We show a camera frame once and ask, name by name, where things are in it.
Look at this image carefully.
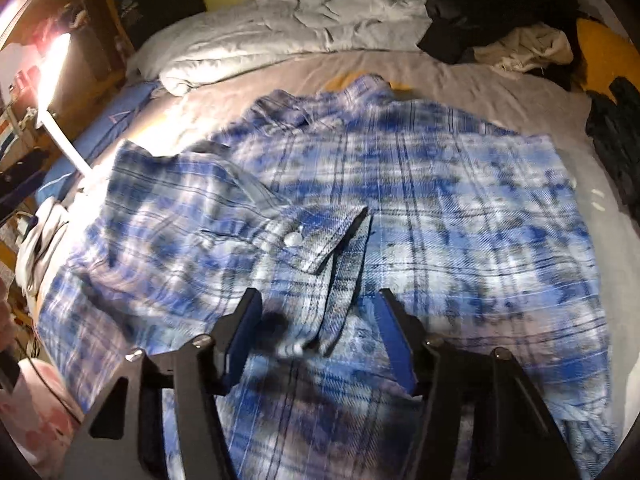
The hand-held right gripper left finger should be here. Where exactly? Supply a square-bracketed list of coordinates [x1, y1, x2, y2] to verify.
[60, 287, 263, 480]

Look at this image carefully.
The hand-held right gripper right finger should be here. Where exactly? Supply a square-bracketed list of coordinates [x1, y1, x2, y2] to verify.
[377, 287, 583, 480]

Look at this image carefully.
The blue plaid flannel shirt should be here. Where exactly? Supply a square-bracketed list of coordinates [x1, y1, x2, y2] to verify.
[35, 75, 621, 480]

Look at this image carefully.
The pink floral cloth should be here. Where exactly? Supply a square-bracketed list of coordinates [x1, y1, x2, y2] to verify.
[0, 360, 83, 466]

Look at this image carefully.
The grey-white bundled cloth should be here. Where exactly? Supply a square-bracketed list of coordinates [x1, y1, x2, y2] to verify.
[15, 200, 71, 296]

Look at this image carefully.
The blue pillow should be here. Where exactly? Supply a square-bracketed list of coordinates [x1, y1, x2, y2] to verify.
[37, 82, 161, 201]

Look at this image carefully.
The cluttered wooden shelf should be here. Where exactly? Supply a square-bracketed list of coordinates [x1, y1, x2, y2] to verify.
[0, 0, 136, 171]

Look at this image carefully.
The dark puffer jacket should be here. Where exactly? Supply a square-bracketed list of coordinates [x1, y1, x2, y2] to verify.
[585, 77, 640, 211]

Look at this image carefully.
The white crumpled duvet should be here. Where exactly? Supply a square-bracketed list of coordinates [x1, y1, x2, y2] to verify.
[125, 0, 436, 96]

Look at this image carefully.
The white desk lamp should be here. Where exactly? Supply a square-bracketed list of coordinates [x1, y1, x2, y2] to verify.
[35, 32, 93, 176]

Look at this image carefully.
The beige crumpled cloth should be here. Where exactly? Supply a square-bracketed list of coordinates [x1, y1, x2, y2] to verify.
[472, 25, 573, 78]

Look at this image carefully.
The black fleece garment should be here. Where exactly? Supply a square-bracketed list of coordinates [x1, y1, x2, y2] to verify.
[345, 0, 581, 66]

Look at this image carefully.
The yellow cushion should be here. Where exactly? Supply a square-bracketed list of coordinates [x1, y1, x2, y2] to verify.
[575, 17, 640, 106]

